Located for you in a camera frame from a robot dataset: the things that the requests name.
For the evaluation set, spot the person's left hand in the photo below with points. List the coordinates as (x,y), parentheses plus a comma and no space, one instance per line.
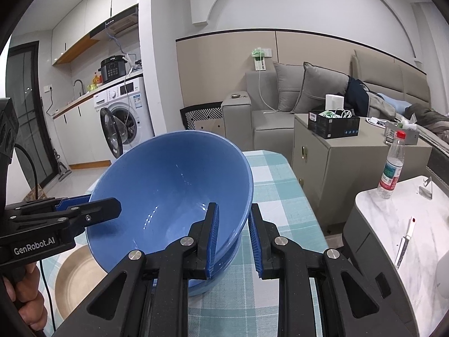
(28,298)

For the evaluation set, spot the black box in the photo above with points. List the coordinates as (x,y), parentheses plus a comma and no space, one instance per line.
(336,130)

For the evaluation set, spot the beige side cabinet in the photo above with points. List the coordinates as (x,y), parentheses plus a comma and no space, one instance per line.
(333,161)

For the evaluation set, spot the plastic water bottle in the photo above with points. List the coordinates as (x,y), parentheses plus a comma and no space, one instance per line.
(391,172)

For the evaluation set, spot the blue bowl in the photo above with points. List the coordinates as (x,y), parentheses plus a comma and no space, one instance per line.
(168,189)
(224,270)

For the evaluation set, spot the beige round plate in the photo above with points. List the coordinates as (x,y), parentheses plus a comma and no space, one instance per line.
(75,281)

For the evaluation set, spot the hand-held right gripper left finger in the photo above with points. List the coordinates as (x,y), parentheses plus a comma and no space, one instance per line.
(212,242)

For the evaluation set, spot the kitchen knife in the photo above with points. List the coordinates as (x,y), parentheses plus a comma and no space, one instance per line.
(403,245)

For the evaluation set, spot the grey sofa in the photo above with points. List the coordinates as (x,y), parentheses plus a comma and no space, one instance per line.
(270,126)

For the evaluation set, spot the kitchen faucet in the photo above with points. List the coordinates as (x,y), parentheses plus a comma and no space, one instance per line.
(81,86)

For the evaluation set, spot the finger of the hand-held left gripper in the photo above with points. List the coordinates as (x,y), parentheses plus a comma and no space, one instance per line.
(105,207)
(72,202)

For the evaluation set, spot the white washing machine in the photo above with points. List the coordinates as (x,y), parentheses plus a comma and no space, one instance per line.
(136,101)

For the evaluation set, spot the white kitchen counter cabinets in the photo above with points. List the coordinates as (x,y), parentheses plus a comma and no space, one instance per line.
(77,137)

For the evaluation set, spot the white box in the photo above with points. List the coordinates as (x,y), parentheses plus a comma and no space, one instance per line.
(335,101)

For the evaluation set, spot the white upper cabinets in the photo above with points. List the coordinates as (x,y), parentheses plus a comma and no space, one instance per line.
(73,24)

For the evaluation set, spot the dark clothing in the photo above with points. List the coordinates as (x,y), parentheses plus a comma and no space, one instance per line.
(357,98)

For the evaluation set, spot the black pressure cooker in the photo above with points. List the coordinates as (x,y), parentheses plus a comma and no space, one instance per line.
(112,70)

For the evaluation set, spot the marble top table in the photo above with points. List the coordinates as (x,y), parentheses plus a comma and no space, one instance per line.
(386,210)

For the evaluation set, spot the dark glass door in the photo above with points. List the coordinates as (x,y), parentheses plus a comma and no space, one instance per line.
(28,112)

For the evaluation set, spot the grey sofa cushion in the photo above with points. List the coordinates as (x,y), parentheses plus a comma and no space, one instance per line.
(319,91)
(287,87)

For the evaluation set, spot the beige seat cushion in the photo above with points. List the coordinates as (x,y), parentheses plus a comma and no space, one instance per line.
(210,124)

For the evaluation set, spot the range hood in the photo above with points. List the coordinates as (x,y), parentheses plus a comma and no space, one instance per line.
(115,24)

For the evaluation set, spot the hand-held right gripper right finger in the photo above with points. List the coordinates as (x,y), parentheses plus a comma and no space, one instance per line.
(256,245)

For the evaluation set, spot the grey clothing pile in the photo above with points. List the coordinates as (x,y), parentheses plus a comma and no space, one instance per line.
(428,119)

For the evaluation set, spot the patterned black white cushion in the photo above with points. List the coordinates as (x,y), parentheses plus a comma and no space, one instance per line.
(200,112)

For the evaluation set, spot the tissue box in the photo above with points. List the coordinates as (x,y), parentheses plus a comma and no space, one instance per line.
(403,135)

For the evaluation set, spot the small metal stand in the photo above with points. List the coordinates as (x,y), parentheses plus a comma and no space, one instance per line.
(426,191)

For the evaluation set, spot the teal checkered tablecloth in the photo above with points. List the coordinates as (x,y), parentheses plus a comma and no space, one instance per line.
(273,189)

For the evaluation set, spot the stick vacuum cleaner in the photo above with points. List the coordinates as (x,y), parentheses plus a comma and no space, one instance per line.
(65,172)

